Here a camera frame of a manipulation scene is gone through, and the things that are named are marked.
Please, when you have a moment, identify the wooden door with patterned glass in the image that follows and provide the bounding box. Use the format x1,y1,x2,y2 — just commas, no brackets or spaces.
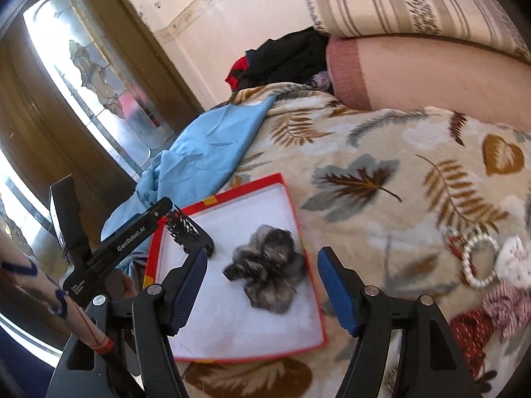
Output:
0,0,204,357

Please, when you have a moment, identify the striped floral pillow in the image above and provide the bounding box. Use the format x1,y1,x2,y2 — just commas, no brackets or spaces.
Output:
305,0,531,61

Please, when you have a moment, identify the light blue cloth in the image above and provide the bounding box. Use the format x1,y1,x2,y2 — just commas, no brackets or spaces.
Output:
101,95,276,266

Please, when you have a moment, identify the pink pillow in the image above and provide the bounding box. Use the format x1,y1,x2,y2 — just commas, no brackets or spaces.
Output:
326,33,531,131

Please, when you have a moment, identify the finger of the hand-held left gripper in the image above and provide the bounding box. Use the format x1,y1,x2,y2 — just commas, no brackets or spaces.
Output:
142,197,174,224

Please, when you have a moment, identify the white pearl bracelet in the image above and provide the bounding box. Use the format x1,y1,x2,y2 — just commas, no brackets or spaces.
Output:
461,233,501,289

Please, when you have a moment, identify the grey fuzzy scrunchie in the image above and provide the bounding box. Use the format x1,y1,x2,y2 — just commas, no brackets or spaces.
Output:
223,224,310,313

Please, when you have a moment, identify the red garment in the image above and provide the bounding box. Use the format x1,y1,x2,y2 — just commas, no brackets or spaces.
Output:
225,58,250,92

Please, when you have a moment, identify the pink checkered scrunchie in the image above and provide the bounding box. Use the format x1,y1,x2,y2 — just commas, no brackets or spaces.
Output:
481,280,529,343

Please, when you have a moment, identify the red scrunchie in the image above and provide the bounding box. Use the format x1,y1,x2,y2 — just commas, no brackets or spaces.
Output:
449,309,496,378

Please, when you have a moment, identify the white dotted scrunchie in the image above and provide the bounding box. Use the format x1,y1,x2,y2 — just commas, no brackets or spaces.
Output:
493,235,531,287

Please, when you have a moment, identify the leaf print blanket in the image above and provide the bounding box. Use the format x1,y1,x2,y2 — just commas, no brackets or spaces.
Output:
174,83,531,398

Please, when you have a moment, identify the black clothes pile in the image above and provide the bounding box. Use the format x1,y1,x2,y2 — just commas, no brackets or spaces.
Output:
238,27,333,90

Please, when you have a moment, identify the person's left hand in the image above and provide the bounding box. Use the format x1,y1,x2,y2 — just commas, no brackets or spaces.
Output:
120,271,137,299

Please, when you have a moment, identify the lilac patterned cloth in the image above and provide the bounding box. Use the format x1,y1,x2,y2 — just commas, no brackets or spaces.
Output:
309,70,333,92

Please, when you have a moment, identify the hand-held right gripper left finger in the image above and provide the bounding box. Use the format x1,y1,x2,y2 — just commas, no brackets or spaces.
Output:
50,245,209,398

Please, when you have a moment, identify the red-edged white tray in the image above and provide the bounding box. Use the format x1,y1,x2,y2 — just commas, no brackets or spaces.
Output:
143,173,328,365

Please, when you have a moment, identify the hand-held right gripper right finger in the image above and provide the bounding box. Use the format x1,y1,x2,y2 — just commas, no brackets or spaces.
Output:
317,246,480,398

